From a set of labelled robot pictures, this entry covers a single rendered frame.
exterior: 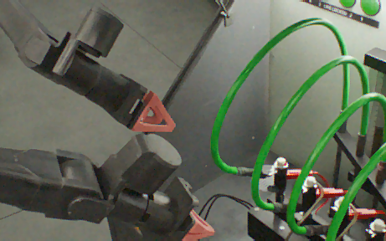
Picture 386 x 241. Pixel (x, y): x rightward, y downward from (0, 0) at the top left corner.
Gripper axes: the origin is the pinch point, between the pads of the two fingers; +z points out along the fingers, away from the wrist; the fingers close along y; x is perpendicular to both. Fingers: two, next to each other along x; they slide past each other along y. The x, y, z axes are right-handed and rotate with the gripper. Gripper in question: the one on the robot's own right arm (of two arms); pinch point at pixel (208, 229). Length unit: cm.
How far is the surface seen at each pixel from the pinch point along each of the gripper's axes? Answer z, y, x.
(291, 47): 35, 30, 49
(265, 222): 32.4, -3.5, 18.4
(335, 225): 13.7, 11.8, -7.8
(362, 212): 33.2, 12.7, 2.3
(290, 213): 12.7, 7.8, -0.4
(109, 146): 98, -72, 192
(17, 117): 65, -101, 249
